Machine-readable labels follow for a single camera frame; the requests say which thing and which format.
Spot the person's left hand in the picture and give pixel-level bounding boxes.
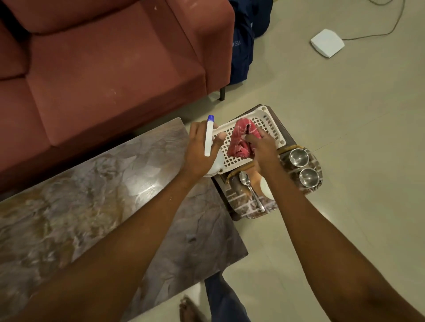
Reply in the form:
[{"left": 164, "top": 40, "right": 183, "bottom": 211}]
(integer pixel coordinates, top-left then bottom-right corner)
[{"left": 179, "top": 120, "right": 227, "bottom": 180}]

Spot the person's right hand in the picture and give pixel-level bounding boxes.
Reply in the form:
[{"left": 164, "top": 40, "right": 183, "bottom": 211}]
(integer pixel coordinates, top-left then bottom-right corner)
[{"left": 240, "top": 126, "right": 283, "bottom": 176}]

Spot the clear spray bottle blue nozzle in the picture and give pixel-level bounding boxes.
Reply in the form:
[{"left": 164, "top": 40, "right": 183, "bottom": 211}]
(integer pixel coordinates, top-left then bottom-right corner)
[{"left": 203, "top": 115, "right": 226, "bottom": 178}]

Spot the red checked cloth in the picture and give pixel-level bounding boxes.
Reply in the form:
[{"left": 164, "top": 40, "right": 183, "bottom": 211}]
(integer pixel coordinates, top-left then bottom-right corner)
[{"left": 227, "top": 118, "right": 263, "bottom": 159}]

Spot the steel cup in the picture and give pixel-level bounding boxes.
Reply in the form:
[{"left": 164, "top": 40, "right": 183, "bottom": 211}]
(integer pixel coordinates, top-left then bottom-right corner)
[
  {"left": 298, "top": 168, "right": 321, "bottom": 188},
  {"left": 289, "top": 148, "right": 310, "bottom": 168}
]

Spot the steel spoon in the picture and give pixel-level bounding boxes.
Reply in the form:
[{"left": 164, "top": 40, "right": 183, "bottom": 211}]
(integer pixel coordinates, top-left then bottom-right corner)
[{"left": 239, "top": 171, "right": 266, "bottom": 213}]

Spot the white ceramic bowl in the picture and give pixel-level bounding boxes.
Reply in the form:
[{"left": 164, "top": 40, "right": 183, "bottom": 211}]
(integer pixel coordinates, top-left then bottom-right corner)
[{"left": 260, "top": 176, "right": 276, "bottom": 201}]

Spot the brick pattern glossy tray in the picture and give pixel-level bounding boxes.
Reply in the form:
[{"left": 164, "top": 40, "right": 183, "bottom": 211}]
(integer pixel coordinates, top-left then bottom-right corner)
[{"left": 225, "top": 145, "right": 324, "bottom": 219}]

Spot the person's right jeans leg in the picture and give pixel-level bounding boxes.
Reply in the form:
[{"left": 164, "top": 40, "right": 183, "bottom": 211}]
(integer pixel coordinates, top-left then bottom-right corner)
[{"left": 204, "top": 272, "right": 251, "bottom": 322}]

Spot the person's left foot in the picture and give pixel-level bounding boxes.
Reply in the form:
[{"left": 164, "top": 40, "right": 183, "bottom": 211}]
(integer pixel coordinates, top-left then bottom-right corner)
[{"left": 179, "top": 296, "right": 208, "bottom": 322}]

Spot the white plastic perforated basket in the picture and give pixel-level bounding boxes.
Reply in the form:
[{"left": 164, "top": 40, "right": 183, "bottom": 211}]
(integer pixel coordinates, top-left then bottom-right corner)
[{"left": 211, "top": 104, "right": 287, "bottom": 175}]

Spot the dark wooden side table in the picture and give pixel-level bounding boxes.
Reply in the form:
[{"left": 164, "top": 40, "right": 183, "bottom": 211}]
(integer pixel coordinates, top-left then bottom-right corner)
[{"left": 212, "top": 104, "right": 299, "bottom": 222}]

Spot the navy blue bag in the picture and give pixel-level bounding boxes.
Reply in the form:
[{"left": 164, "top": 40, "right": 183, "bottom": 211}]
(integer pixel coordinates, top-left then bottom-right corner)
[{"left": 228, "top": 0, "right": 274, "bottom": 85}]

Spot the red fabric sofa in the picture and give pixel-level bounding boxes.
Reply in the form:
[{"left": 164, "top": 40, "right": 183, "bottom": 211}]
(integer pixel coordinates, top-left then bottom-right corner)
[{"left": 0, "top": 0, "right": 236, "bottom": 196}]

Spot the brown marbled wooden table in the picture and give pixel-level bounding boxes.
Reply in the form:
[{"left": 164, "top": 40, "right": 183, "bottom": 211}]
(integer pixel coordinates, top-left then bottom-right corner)
[{"left": 0, "top": 117, "right": 249, "bottom": 322}]

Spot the white flat device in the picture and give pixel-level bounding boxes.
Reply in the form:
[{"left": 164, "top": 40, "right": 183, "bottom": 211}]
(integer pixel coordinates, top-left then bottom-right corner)
[{"left": 310, "top": 29, "right": 345, "bottom": 59}]

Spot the red sofa back cushion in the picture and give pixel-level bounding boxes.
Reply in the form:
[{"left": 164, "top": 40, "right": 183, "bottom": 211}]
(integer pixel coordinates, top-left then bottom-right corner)
[
  {"left": 3, "top": 0, "right": 140, "bottom": 35},
  {"left": 0, "top": 19, "right": 29, "bottom": 80}
]

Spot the dark floor cable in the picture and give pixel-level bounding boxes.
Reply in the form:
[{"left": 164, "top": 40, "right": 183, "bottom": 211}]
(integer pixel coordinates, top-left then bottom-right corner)
[{"left": 342, "top": 0, "right": 406, "bottom": 42}]

